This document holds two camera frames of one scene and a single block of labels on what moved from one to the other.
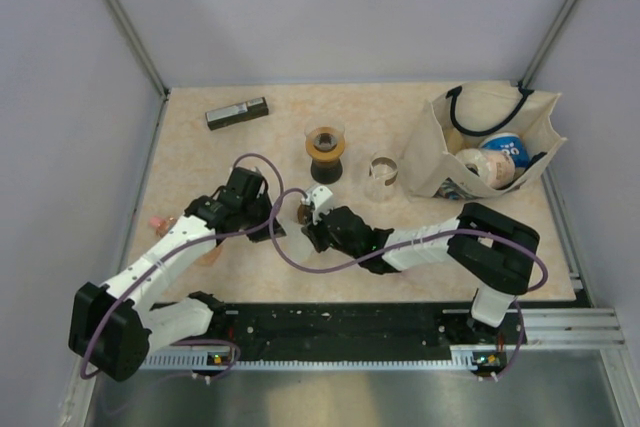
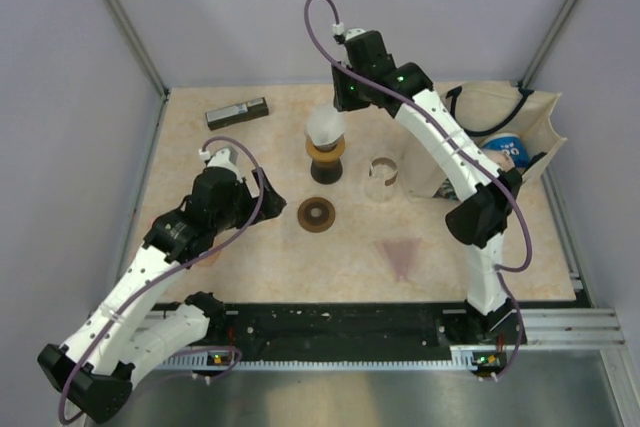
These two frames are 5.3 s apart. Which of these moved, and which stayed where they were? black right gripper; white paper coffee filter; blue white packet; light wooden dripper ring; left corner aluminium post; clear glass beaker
Moved: black right gripper; white paper coffee filter
Stayed: clear glass beaker; left corner aluminium post; light wooden dripper ring; blue white packet
